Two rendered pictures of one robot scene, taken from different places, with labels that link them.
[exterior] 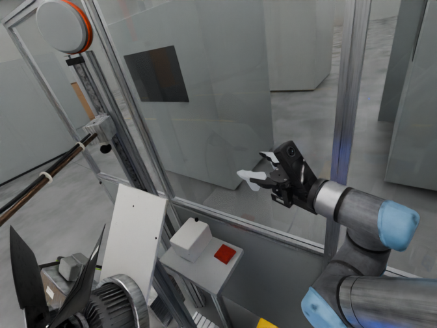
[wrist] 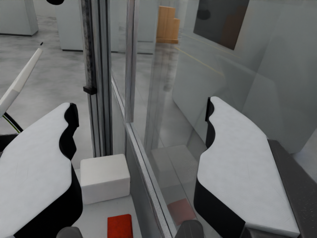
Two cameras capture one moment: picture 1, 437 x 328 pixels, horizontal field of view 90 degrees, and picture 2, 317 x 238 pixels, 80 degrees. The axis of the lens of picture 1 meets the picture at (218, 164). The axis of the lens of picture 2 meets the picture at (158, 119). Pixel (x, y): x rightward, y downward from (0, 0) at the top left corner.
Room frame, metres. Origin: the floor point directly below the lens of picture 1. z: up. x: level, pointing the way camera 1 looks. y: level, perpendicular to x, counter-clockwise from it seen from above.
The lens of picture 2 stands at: (0.41, -0.14, 1.51)
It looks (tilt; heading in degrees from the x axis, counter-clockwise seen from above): 32 degrees down; 26
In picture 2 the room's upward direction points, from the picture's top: 8 degrees clockwise
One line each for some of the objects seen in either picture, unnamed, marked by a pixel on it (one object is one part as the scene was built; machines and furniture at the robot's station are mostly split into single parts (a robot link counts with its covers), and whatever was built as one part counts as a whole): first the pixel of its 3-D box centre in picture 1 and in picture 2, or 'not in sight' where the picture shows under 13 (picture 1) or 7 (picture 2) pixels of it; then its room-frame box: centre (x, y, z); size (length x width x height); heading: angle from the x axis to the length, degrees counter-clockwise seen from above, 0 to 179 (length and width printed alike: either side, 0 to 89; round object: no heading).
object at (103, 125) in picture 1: (101, 129); not in sight; (0.83, 0.40, 1.54); 0.10 x 0.07 x 0.08; 175
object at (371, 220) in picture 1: (374, 218); not in sight; (0.25, -0.25, 1.43); 0.11 x 0.08 x 0.09; 33
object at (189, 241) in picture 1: (189, 237); (104, 174); (0.77, 0.23, 0.91); 0.17 x 0.16 x 0.11; 140
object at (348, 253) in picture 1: (361, 257); not in sight; (0.24, -0.24, 1.34); 0.11 x 0.08 x 0.11; 123
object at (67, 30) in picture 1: (66, 27); not in sight; (0.93, 0.40, 1.88); 0.17 x 0.15 x 0.16; 50
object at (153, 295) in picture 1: (162, 297); not in sight; (0.61, 0.42, 0.73); 0.15 x 0.09 x 0.22; 140
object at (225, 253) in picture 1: (224, 253); (120, 227); (0.67, 0.07, 0.87); 0.08 x 0.08 x 0.02; 43
